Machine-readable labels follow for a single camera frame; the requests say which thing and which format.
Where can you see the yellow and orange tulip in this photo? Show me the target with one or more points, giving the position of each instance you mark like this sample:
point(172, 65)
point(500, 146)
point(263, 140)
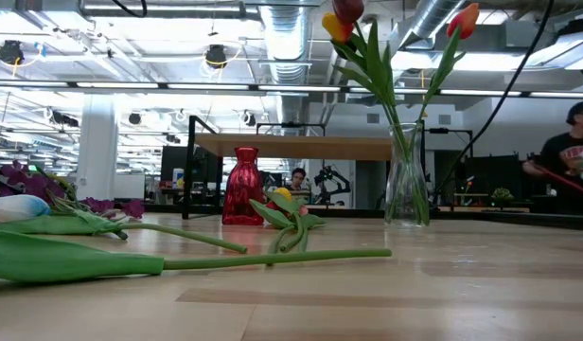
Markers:
point(337, 27)

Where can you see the dark red tulip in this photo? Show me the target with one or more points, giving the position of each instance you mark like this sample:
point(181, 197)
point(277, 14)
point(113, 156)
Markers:
point(348, 9)

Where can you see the purple flower bunch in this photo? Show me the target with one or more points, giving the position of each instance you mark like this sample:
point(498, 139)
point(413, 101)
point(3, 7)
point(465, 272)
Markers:
point(36, 184)

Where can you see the white and blue tulip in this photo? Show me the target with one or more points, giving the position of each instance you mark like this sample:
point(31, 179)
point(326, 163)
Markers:
point(17, 208)

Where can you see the black background robot arm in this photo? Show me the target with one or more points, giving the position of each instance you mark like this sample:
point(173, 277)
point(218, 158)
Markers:
point(331, 177)

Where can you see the wooden shelf with black legs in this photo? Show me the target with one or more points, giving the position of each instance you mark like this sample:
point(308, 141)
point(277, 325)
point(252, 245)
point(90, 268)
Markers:
point(296, 147)

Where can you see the person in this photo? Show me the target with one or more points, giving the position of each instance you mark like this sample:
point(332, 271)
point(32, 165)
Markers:
point(298, 177)
point(570, 156)

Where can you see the red glass vase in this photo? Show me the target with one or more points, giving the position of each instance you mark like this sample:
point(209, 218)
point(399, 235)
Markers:
point(243, 189)

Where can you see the clear glass vase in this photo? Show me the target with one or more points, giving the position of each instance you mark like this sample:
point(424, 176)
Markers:
point(407, 189)

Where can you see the black monitor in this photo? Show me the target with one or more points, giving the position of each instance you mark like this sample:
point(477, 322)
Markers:
point(173, 163)

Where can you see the black ceiling device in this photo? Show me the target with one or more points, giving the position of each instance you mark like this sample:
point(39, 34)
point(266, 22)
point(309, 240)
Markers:
point(216, 56)
point(10, 52)

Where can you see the ceiling light strip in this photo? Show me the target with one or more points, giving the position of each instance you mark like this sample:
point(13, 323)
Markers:
point(116, 85)

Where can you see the white pillar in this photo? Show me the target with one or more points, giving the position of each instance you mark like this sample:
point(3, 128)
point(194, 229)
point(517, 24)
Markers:
point(97, 142)

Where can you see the small green plant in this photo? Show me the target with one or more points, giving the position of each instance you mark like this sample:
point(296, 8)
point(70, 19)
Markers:
point(502, 194)

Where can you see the red pole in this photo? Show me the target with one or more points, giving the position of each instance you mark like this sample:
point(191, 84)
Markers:
point(566, 182)

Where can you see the silver ventilation duct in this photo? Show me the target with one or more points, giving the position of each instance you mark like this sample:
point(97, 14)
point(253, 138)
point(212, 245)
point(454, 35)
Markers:
point(287, 47)

